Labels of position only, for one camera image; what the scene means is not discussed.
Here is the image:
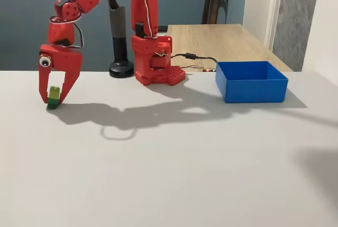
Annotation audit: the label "small controller board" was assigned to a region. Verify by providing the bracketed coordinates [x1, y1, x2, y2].
[184, 65, 218, 73]

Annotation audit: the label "dark wooden chair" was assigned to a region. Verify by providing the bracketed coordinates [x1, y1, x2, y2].
[201, 0, 230, 25]

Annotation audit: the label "black pole stand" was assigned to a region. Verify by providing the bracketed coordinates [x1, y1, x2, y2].
[107, 0, 135, 79]

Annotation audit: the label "white door frame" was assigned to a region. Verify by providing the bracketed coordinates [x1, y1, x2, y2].
[264, 0, 285, 51]

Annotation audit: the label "blue plastic bin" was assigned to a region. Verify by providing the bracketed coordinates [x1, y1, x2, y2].
[215, 61, 289, 104]

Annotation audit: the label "thin arm servo wires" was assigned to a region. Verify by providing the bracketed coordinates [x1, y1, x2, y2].
[50, 0, 153, 50]

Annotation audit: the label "green layered lego block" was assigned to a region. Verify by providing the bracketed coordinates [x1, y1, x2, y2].
[46, 86, 62, 110]

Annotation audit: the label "light wooden table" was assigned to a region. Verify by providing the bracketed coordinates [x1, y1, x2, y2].
[157, 23, 294, 73]

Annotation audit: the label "black power cable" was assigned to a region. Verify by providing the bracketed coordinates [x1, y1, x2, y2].
[170, 52, 219, 67]

